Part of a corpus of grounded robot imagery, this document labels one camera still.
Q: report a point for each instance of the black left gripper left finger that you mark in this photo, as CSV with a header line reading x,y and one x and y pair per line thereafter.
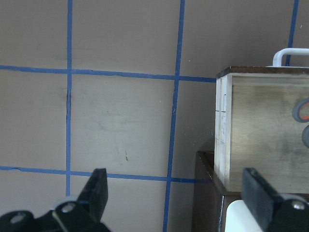
x,y
80,215

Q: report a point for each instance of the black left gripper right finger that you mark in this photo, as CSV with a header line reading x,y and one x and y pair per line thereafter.
x,y
273,211

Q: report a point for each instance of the wooden drawer with white handle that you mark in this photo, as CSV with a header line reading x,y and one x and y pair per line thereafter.
x,y
254,126

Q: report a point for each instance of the orange grey handled scissors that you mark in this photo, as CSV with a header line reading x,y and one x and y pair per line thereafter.
x,y
300,114

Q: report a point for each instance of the white foam tray box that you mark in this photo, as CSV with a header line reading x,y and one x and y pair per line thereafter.
x,y
240,219

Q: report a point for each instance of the dark brown wooden cabinet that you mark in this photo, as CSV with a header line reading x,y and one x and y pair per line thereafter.
x,y
211,198

